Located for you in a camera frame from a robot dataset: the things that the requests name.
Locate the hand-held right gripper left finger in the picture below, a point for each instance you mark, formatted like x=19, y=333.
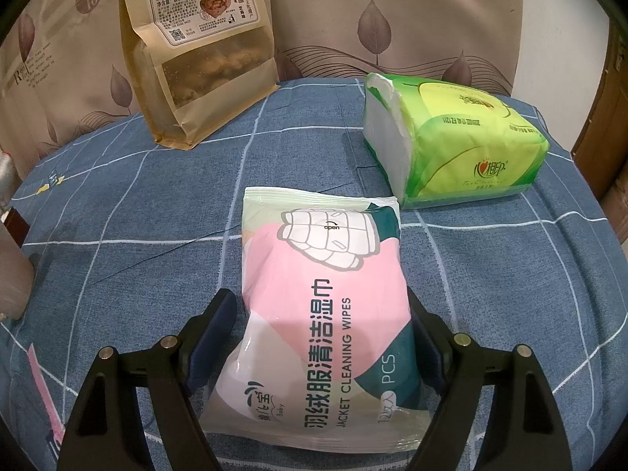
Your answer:
x=208, y=348

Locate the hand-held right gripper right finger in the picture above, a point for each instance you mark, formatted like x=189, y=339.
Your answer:
x=431, y=353

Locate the wet wipes pack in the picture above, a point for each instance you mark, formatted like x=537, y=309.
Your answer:
x=319, y=304

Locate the blue checked tablecloth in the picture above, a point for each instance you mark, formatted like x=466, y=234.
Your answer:
x=147, y=230

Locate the pink mug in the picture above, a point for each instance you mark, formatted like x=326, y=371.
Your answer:
x=14, y=279

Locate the green tissue pack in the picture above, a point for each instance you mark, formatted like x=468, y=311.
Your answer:
x=466, y=147

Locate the brown paper snack bag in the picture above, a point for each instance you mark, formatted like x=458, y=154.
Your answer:
x=196, y=59

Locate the beige leaf print curtain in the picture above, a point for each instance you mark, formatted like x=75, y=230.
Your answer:
x=319, y=10

